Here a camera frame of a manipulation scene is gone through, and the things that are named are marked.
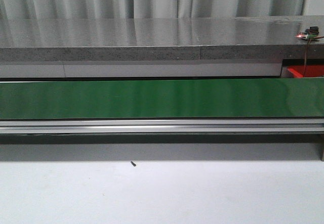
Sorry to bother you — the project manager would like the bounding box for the green conveyor belt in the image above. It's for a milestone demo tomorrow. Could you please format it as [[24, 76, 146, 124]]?
[[1, 78, 323, 120]]

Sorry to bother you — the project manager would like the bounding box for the red plastic bin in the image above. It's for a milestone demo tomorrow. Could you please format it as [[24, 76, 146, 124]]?
[[288, 65, 324, 78]]

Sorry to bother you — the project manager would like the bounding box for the small green circuit board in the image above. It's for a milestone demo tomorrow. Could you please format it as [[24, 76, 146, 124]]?
[[296, 26, 323, 40]]

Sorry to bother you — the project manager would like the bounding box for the aluminium conveyor frame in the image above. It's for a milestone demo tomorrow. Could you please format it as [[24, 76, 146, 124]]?
[[1, 118, 323, 161]]

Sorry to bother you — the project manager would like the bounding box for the red orange wire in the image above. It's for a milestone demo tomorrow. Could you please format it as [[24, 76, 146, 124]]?
[[302, 38, 312, 78]]

